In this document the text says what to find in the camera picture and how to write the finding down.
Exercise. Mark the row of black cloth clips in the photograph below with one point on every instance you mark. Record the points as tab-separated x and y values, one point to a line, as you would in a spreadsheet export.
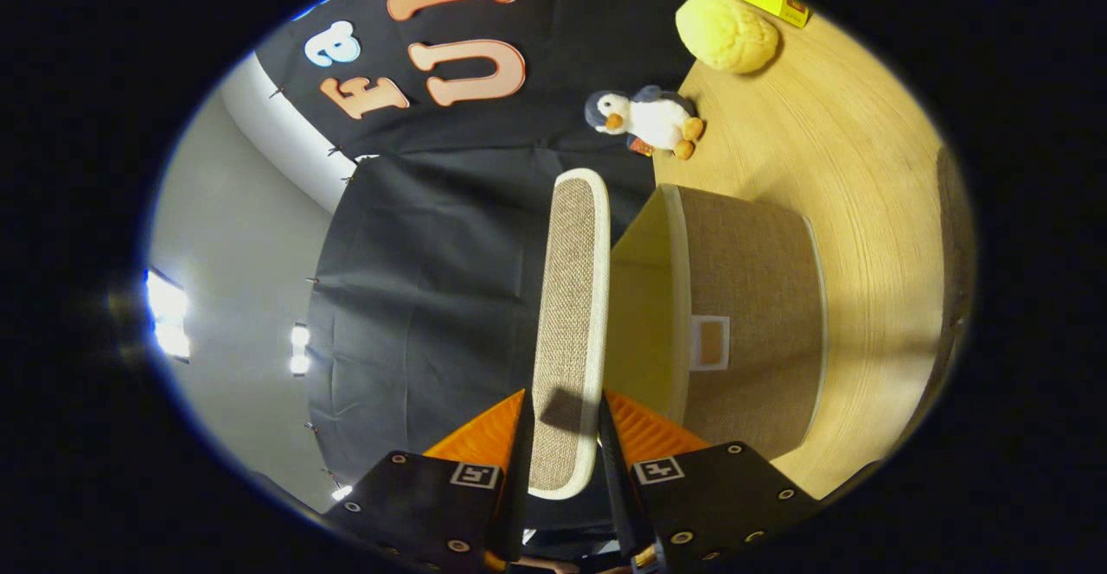
332	151

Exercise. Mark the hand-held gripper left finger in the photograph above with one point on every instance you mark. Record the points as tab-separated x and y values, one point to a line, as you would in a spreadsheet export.
516	505

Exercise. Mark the brown fabric storage box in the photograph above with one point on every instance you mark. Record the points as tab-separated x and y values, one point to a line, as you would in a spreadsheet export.
752	297

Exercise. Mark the penguin plush toy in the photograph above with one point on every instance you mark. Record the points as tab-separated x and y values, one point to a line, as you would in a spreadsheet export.
653	120

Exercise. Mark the black backdrop cloth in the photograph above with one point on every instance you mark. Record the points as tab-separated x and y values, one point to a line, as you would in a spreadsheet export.
432	254

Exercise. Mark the ceiling light panel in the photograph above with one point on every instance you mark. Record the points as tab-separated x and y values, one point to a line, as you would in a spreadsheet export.
299	349
164	315

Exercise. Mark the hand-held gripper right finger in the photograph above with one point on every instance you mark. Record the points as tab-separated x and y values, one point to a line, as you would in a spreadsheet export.
624	505

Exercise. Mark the yellow bread plush toy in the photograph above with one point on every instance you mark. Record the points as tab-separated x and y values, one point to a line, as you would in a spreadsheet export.
726	34

